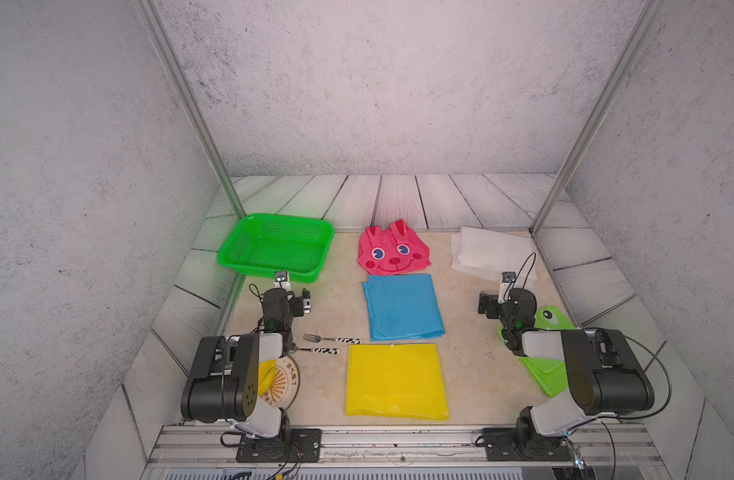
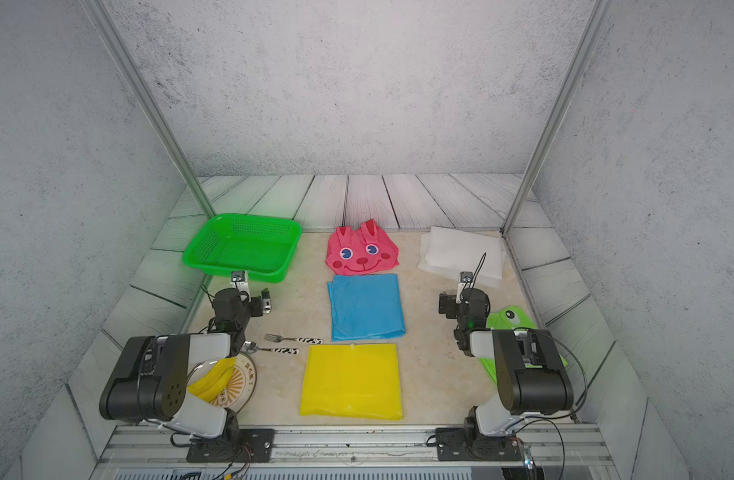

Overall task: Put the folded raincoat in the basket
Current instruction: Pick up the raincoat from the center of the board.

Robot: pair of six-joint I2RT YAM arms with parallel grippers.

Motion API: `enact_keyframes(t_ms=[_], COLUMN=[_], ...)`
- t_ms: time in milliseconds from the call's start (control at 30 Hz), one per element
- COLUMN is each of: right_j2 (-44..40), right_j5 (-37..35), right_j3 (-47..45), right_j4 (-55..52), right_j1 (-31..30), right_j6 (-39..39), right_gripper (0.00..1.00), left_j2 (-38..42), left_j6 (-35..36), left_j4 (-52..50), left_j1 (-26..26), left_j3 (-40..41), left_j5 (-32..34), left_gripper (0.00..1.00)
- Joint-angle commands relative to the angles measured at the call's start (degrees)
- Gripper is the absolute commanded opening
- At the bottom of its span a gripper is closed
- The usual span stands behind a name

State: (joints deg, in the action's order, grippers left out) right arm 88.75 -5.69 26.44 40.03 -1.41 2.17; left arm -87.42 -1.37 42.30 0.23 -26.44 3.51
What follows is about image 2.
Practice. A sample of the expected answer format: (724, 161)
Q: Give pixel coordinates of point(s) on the fork with zebra handle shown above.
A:
(304, 340)

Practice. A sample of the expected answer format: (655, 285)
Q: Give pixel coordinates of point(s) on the aluminium front rail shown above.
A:
(540, 451)

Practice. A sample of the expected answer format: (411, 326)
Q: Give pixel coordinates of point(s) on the green frog folded raincoat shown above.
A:
(509, 318)

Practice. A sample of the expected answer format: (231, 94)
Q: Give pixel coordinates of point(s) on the green plastic basket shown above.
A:
(264, 247)

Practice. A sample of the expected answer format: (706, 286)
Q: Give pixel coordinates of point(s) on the left metal corner post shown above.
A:
(102, 21)

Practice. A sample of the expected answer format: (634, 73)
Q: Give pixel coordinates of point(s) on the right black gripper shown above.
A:
(449, 299)

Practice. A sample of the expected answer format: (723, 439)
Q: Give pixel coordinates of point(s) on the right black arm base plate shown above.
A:
(478, 445)

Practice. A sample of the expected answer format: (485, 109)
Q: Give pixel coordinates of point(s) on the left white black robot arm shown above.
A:
(150, 380)

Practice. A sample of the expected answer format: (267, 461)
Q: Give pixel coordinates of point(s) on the yellow raincoat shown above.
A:
(354, 380)

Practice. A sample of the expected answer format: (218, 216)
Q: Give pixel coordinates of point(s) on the pink bunny raincoat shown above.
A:
(366, 250)

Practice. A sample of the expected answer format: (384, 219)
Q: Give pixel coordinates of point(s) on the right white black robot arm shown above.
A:
(525, 363)

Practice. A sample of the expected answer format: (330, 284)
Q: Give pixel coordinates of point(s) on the right metal corner post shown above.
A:
(574, 74)

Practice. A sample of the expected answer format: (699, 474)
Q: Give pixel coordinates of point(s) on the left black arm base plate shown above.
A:
(244, 446)

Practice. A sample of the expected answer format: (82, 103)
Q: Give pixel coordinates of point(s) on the yellow bananas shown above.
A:
(209, 387)

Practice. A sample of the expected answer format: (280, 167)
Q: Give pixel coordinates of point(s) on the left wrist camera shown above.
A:
(240, 280)

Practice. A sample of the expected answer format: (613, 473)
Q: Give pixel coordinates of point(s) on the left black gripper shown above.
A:
(258, 310)

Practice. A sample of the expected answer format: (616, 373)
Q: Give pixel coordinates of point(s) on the metal corner post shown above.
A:
(574, 74)
(102, 21)

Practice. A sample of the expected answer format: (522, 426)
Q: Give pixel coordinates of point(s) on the blue raincoat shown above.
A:
(366, 307)

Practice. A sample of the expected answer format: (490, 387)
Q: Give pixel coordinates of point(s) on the round patterned plate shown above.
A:
(241, 386)

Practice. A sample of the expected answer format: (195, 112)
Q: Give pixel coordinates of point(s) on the spoon with zebra handle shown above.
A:
(250, 347)

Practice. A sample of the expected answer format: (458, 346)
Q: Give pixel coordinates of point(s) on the white folded raincoat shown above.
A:
(448, 252)

